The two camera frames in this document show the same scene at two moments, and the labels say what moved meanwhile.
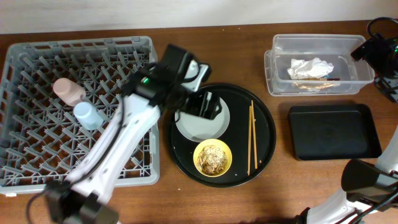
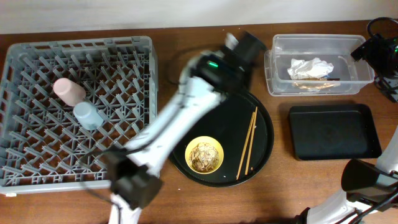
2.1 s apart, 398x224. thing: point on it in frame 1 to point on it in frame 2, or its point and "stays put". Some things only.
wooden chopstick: (249, 140) to (249, 136)
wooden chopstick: (254, 136) to (251, 142)
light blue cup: (88, 116) stays put
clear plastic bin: (314, 65) stays put
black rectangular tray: (323, 132) stays put
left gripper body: (204, 106) to (252, 43)
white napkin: (311, 68) stays put
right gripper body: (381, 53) stays put
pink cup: (68, 91) stays put
